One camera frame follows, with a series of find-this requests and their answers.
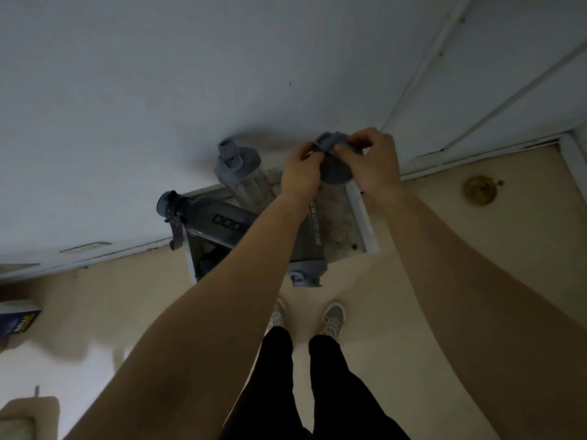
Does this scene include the white shallow tray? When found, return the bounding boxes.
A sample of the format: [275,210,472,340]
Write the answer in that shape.
[183,168,380,284]

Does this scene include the person's right forearm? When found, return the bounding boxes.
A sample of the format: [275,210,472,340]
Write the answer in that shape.
[364,185,587,440]

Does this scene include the black trousers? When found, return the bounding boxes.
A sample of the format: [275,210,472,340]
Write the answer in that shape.
[219,325,412,440]

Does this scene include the person's left grey shoe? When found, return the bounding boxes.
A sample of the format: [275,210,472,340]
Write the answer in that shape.
[267,298,288,334]

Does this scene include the person's left hand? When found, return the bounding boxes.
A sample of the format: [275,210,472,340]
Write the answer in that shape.
[280,141,327,205]

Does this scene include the person's right hand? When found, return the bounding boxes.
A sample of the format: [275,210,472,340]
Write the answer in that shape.
[332,127,404,198]

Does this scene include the dark grey bottle with strap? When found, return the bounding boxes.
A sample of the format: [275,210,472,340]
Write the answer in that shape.
[156,191,260,252]

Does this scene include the grey bottle lid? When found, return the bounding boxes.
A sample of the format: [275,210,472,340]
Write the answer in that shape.
[313,131,365,185]

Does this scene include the clear bottle with grey lid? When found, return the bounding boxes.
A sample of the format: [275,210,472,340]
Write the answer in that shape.
[214,137,276,212]

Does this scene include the person's grey shoe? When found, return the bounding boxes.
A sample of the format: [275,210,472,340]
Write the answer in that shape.
[320,302,347,340]
[267,298,288,334]

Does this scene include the brass floor drain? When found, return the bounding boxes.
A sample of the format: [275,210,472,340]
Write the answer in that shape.
[462,176,505,207]

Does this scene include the person's left forearm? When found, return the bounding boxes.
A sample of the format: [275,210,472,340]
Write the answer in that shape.
[63,193,318,440]

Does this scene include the grey printed bottle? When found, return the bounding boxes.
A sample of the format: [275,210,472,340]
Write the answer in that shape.
[287,197,329,288]

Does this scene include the person's right grey shoe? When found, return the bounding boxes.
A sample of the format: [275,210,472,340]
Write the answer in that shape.
[320,302,347,340]

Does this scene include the white door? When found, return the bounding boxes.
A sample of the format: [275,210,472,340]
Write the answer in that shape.
[382,0,587,174]

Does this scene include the blue cardboard box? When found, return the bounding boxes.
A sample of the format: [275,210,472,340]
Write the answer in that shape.
[0,299,43,340]

